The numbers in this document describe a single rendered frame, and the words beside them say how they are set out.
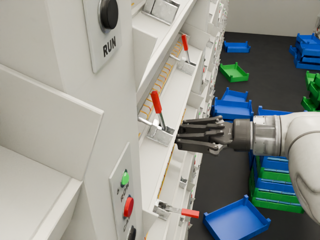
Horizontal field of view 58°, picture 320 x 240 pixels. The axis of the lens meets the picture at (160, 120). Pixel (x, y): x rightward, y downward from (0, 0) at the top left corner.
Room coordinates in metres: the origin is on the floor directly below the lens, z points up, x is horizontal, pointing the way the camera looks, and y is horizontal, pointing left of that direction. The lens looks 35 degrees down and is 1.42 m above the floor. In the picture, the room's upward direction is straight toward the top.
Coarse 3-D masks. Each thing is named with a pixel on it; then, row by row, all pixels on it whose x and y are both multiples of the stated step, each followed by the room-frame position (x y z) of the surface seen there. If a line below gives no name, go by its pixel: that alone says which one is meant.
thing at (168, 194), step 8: (192, 96) 0.79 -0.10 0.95; (200, 96) 0.79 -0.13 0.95; (192, 104) 0.79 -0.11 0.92; (192, 112) 0.76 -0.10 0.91; (176, 144) 0.60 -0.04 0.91; (176, 152) 0.57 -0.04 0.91; (184, 152) 0.58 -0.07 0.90; (176, 160) 0.54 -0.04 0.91; (184, 160) 0.55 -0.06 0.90; (168, 168) 0.51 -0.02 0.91; (176, 168) 0.51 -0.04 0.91; (168, 176) 0.48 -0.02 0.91; (176, 176) 0.49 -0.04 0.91; (168, 184) 0.46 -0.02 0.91; (176, 184) 0.46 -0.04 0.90; (160, 192) 0.43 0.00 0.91; (168, 192) 0.44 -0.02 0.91; (176, 192) 0.44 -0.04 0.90; (160, 200) 0.41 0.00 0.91; (168, 200) 0.41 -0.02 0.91; (160, 224) 0.35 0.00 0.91; (168, 224) 0.36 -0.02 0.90; (152, 232) 0.33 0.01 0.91; (160, 232) 0.34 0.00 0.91
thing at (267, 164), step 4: (260, 156) 1.17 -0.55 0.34; (264, 156) 1.11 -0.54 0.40; (260, 160) 1.15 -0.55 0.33; (264, 160) 1.11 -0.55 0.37; (268, 160) 1.11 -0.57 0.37; (272, 160) 1.10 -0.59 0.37; (260, 164) 1.13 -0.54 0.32; (264, 164) 1.11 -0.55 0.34; (268, 164) 1.11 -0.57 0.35; (272, 164) 1.10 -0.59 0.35; (276, 164) 1.10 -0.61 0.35; (280, 164) 1.09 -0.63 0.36; (284, 164) 1.09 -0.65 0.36; (272, 168) 1.10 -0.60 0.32; (276, 168) 1.10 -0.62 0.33; (280, 168) 1.09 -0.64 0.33; (284, 168) 1.09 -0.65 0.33; (288, 168) 1.09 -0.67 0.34
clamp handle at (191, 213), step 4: (164, 208) 0.38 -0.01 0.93; (168, 208) 0.38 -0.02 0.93; (172, 208) 0.38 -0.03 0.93; (176, 208) 0.38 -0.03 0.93; (176, 212) 0.37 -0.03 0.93; (180, 212) 0.37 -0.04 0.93; (184, 212) 0.37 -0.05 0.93; (188, 212) 0.37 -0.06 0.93; (192, 212) 0.37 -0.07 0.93; (196, 212) 0.37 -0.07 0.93; (192, 216) 0.36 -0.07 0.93; (196, 216) 0.36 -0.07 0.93
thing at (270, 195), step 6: (252, 168) 1.29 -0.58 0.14; (252, 174) 1.24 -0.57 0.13; (252, 180) 1.21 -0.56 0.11; (252, 186) 1.17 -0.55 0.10; (252, 192) 1.14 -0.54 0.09; (258, 192) 1.11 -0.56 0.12; (264, 192) 1.10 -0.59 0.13; (270, 192) 1.10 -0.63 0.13; (264, 198) 1.10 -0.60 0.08; (270, 198) 1.09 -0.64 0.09; (276, 198) 1.09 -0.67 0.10; (282, 198) 1.08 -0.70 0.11; (288, 198) 1.07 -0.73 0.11; (294, 198) 1.07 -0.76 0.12
